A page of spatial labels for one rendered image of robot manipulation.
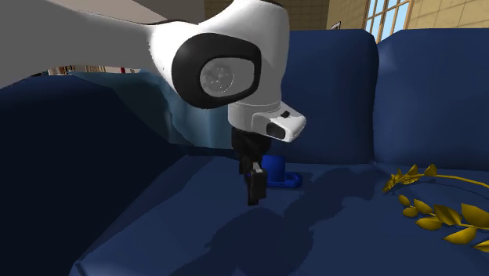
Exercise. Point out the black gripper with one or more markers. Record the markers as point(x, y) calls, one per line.
point(248, 143)

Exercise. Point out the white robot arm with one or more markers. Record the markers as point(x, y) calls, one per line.
point(164, 42)

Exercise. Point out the dark blue sofa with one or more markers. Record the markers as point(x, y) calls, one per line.
point(363, 114)

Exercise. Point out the gold laurel wreath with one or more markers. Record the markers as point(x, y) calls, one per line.
point(439, 214)

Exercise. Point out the window with wooden frame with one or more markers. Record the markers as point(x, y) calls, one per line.
point(386, 17)

